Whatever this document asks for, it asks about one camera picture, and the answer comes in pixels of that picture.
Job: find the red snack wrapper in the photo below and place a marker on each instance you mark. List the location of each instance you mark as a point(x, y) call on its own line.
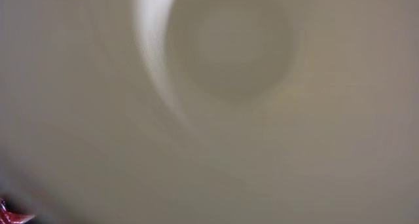
point(11, 214)

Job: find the cream plastic cup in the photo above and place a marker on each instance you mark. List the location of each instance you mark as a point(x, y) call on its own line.
point(211, 111)

